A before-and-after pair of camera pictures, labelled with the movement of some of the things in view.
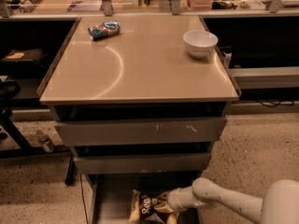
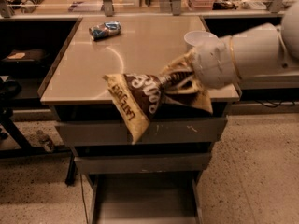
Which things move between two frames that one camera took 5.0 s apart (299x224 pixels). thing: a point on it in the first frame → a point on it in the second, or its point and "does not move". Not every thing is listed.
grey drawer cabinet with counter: (141, 101) does not move
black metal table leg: (24, 148) does not move
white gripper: (177, 199) → (212, 63)
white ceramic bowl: (199, 43) does not move
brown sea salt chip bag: (143, 211) → (138, 97)
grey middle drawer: (142, 163) does not move
